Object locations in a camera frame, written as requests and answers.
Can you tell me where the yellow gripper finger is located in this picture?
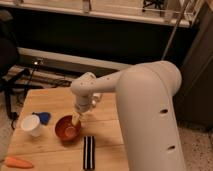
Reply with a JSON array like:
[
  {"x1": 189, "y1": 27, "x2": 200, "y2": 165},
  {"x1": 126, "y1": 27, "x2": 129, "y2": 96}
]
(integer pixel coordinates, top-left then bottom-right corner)
[{"x1": 71, "y1": 112, "x2": 82, "y2": 126}]

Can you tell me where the red ceramic bowl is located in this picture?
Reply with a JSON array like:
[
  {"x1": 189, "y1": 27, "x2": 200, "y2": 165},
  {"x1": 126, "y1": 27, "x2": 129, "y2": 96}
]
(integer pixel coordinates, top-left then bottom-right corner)
[{"x1": 55, "y1": 115, "x2": 81, "y2": 141}]

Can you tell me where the black white striped block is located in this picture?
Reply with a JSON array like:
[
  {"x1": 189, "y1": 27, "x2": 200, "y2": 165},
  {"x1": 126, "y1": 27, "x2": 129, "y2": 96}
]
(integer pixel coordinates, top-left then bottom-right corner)
[{"x1": 83, "y1": 136, "x2": 95, "y2": 170}]

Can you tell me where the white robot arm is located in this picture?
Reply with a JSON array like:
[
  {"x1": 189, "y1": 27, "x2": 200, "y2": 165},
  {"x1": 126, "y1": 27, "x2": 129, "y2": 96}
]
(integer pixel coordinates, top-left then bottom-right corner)
[{"x1": 71, "y1": 60, "x2": 186, "y2": 171}]

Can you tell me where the clear plastic bottle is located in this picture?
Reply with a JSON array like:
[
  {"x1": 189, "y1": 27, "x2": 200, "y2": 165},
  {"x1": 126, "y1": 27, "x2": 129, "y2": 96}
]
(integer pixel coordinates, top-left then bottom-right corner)
[{"x1": 92, "y1": 93, "x2": 102, "y2": 107}]

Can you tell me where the blue plastic object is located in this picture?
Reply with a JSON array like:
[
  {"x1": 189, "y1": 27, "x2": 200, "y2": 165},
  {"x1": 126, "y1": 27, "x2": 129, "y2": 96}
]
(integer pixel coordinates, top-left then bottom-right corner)
[{"x1": 33, "y1": 112, "x2": 51, "y2": 125}]

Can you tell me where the white plastic cup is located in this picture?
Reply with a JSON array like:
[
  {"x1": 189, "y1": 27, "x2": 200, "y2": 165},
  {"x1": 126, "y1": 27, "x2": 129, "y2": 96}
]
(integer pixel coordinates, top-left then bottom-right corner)
[{"x1": 21, "y1": 115, "x2": 41, "y2": 137}]

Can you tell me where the black tripod stand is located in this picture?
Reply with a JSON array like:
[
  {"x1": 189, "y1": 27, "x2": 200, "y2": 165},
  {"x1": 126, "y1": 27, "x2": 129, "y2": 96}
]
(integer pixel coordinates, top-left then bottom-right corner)
[{"x1": 0, "y1": 68, "x2": 42, "y2": 120}]

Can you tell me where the orange carrot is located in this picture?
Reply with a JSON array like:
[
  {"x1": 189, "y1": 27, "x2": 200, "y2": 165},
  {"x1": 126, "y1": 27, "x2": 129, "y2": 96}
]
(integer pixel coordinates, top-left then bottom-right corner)
[{"x1": 4, "y1": 157, "x2": 33, "y2": 169}]

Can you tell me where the metal pole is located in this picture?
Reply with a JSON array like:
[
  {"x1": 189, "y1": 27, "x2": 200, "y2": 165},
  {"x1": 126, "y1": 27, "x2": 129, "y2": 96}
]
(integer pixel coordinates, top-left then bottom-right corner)
[{"x1": 161, "y1": 0, "x2": 190, "y2": 60}]

